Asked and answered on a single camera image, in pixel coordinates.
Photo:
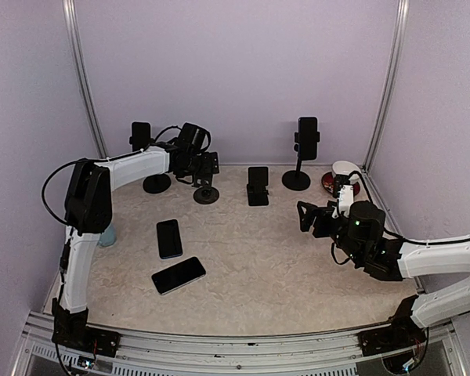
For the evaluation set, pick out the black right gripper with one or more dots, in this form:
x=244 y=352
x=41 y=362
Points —
x=323 y=214

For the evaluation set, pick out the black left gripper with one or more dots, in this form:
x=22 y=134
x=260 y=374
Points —
x=208 y=168

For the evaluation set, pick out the brown-base plate phone stand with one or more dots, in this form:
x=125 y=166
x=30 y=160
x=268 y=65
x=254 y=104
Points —
x=205 y=192

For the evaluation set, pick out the black round-base pole stand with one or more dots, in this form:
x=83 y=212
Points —
x=296 y=179

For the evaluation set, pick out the black folding phone stand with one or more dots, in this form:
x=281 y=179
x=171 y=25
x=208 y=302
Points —
x=258 y=180

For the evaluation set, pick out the black smartphone blue edge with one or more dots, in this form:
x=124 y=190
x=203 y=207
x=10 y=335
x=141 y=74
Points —
x=168 y=239

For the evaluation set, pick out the black smartphone silver edge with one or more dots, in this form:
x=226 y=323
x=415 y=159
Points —
x=178 y=275

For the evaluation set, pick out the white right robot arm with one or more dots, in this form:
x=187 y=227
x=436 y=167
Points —
x=358 y=232

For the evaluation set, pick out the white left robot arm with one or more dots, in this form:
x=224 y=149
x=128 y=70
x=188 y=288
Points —
x=88 y=214

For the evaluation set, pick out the red round saucer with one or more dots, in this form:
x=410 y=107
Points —
x=327 y=182

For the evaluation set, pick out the white ceramic bowl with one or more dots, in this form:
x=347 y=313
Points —
x=344 y=168

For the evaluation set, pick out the light blue mug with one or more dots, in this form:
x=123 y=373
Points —
x=108 y=237

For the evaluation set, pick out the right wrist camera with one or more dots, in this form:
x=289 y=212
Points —
x=343 y=192

